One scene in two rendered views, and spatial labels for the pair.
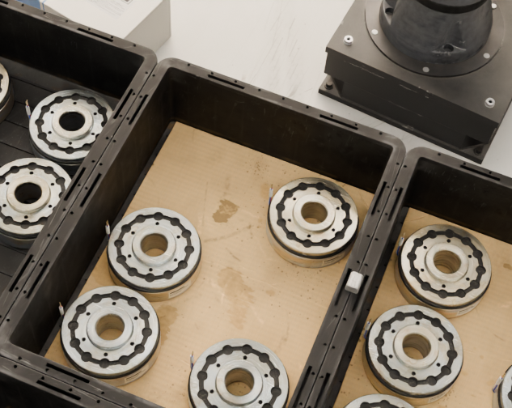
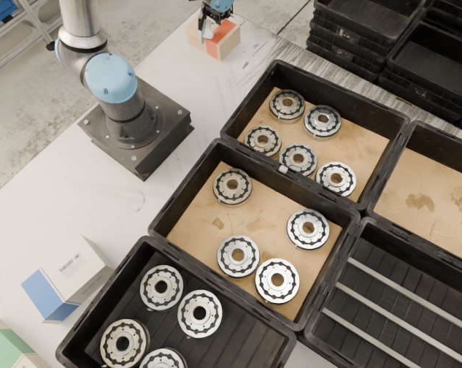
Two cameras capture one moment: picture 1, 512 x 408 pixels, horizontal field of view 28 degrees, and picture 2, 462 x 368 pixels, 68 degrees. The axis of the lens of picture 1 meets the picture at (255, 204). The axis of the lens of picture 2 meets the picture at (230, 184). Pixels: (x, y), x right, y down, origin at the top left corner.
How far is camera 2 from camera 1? 56 cm
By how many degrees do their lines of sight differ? 31
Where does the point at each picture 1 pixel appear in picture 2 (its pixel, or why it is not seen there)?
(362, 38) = (133, 152)
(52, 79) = (125, 297)
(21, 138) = (158, 317)
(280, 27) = (103, 191)
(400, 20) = (135, 132)
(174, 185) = (201, 244)
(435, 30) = (147, 119)
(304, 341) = (285, 201)
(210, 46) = (105, 224)
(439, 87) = (167, 128)
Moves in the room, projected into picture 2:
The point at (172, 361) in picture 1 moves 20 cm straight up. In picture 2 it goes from (288, 256) to (299, 234)
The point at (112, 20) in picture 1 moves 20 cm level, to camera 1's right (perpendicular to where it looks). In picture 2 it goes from (88, 264) to (119, 196)
